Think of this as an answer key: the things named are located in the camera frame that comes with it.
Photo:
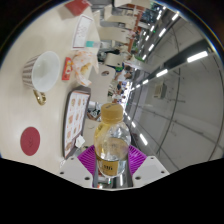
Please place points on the dark brown food tray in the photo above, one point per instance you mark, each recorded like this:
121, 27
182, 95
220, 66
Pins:
63, 126

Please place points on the red paper pouch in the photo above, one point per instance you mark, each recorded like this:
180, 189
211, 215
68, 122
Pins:
77, 6

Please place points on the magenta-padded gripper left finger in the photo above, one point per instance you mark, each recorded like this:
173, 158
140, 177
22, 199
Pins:
75, 170

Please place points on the crumpled white napkin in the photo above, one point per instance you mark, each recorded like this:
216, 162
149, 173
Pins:
80, 141

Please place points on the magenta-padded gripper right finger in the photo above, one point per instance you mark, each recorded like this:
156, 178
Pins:
150, 170

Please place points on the clear bottle with tan cap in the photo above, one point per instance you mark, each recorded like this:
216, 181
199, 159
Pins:
111, 143

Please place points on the white printed card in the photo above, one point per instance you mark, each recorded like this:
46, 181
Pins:
82, 31

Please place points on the person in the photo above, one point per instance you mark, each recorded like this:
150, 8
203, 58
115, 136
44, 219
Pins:
125, 74
117, 67

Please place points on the printed paper tray liner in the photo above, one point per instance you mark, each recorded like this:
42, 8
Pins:
75, 120

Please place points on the food wrapper bag with snacks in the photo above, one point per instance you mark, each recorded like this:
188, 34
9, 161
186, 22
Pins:
83, 66

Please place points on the flat round red coaster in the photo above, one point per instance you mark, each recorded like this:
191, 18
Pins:
30, 141

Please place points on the ceiling air conditioner unit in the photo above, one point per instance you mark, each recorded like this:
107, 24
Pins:
160, 90

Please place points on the group of beige chairs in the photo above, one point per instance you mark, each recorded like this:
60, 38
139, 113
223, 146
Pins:
116, 15

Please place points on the group of ceiling lights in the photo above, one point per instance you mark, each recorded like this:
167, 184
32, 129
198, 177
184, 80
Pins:
197, 56

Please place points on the red sauce packet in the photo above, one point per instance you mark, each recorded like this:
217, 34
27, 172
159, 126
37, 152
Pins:
67, 68

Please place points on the beige chair with round hole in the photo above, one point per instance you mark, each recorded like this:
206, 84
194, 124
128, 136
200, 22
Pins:
100, 85

